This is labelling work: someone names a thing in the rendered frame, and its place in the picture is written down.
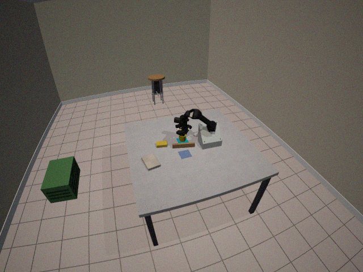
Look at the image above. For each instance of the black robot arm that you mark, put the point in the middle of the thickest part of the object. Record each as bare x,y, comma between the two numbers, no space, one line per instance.
197,114

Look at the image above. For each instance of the yellow rectangular block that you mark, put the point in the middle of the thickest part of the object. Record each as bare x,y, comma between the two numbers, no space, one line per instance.
160,144

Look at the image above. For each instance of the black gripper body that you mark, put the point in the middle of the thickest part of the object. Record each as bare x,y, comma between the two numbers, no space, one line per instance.
183,128

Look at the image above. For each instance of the tan flat rectangular block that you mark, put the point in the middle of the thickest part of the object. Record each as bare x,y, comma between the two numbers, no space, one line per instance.
151,162

